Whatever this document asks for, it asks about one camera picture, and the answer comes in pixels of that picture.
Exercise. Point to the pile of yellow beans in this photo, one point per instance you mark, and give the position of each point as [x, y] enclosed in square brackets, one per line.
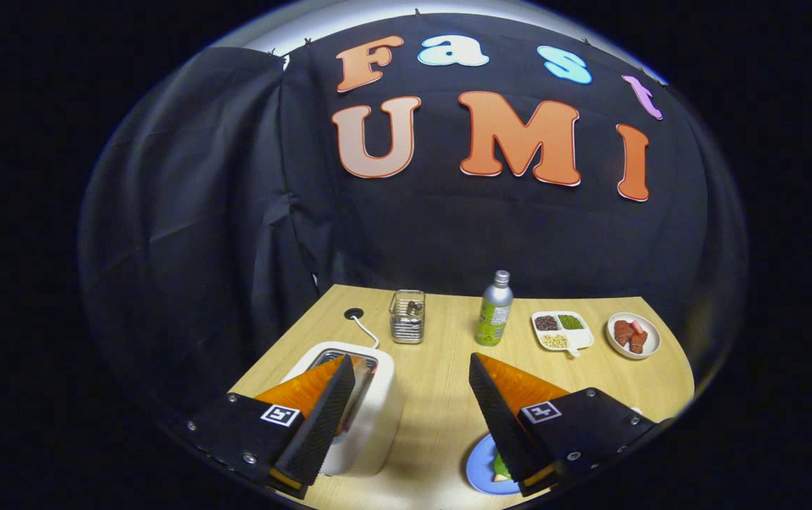
[554, 341]

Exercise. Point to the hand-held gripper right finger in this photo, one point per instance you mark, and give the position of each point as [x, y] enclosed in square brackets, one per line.
[494, 418]

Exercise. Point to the pile of dark beans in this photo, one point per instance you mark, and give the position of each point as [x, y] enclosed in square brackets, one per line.
[546, 323]

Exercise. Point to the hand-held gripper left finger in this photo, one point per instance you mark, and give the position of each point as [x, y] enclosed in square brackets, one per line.
[328, 411]

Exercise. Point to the white toaster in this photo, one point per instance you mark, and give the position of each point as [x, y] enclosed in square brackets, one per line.
[385, 418]

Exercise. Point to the pile of green beans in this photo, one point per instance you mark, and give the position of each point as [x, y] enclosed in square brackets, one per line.
[570, 321]

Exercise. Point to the brown utensils in basket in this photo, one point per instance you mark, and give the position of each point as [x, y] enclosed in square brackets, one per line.
[414, 308]

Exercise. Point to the brown meat piece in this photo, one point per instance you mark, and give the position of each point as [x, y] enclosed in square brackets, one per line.
[638, 343]
[623, 333]

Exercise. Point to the silver green metal bottle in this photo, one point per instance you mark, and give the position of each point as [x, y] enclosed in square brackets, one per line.
[494, 315]

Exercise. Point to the white divided dish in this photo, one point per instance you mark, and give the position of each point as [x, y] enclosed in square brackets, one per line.
[582, 338]

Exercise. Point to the black backdrop cloth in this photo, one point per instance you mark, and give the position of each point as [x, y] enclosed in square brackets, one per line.
[236, 212]

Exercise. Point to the green lettuce leaf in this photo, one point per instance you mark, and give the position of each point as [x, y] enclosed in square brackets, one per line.
[500, 466]

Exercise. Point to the blue plate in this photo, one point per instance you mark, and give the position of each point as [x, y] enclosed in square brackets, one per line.
[478, 467]

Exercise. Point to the white round plate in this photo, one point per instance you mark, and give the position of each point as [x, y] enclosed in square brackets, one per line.
[652, 338]

